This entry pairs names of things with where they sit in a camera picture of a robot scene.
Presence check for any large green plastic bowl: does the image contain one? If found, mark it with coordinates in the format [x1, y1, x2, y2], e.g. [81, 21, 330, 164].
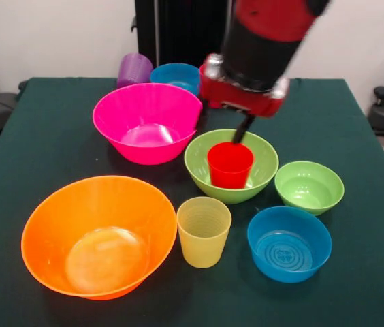
[183, 128, 280, 205]

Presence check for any large pink plastic bowl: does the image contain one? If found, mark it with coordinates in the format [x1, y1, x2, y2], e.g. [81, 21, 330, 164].
[92, 82, 204, 166]

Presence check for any blue plastic bowl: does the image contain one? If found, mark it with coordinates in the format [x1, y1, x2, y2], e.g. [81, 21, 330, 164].
[246, 206, 333, 284]
[149, 63, 201, 97]

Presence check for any red plastic cup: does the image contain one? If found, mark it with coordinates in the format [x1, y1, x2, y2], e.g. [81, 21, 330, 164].
[207, 142, 255, 190]

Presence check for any orange plastic bowl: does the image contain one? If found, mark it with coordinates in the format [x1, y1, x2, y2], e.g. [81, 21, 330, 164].
[20, 175, 178, 301]

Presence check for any purple plastic cup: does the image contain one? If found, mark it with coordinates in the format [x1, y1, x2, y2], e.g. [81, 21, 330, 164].
[116, 52, 154, 90]

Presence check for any dark green table cloth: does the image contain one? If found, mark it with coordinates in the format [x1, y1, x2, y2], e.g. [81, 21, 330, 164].
[0, 77, 384, 327]

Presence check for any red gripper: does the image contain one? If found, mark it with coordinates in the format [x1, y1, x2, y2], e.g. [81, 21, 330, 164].
[194, 53, 291, 146]

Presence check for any small green plastic bowl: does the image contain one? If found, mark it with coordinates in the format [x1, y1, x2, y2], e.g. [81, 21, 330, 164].
[274, 160, 345, 217]

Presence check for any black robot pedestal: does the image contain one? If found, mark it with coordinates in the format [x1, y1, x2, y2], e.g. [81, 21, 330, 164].
[131, 0, 237, 69]

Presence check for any yellow plastic cup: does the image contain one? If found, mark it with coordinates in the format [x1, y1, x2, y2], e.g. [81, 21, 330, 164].
[176, 196, 233, 269]

